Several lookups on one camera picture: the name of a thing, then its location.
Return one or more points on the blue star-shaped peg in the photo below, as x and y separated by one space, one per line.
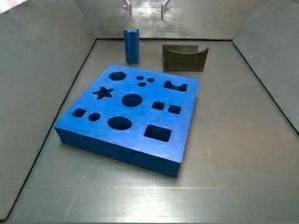
131 38

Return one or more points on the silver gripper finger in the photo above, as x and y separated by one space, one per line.
128 8
164 8

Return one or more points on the blue shape-sorting board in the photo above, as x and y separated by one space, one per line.
132 117

